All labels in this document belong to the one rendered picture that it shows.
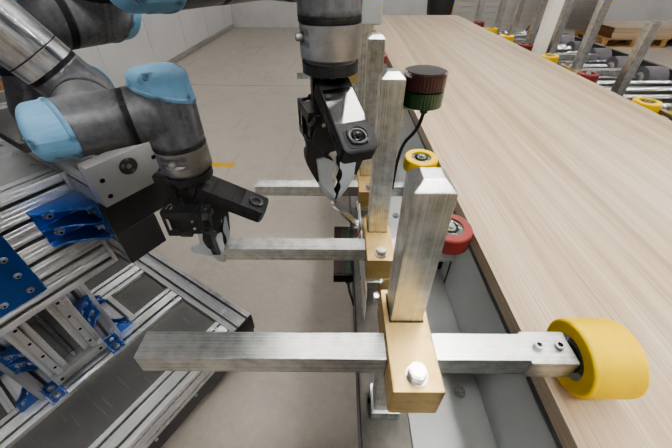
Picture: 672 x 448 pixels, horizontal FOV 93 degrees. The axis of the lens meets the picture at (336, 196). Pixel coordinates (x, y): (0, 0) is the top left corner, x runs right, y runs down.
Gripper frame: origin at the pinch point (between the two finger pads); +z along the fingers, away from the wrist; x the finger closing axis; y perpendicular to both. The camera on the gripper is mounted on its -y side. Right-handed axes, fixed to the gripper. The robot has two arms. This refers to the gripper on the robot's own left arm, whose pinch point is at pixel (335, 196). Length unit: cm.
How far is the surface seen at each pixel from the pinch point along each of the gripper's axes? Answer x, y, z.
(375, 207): -8.2, 1.8, 6.0
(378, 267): -6.2, -5.2, 13.8
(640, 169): -74, -3, 9
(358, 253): -4.2, -0.7, 14.0
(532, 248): -30.3, -13.8, 9.0
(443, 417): -12.4, -23.9, 36.9
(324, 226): -27, 98, 100
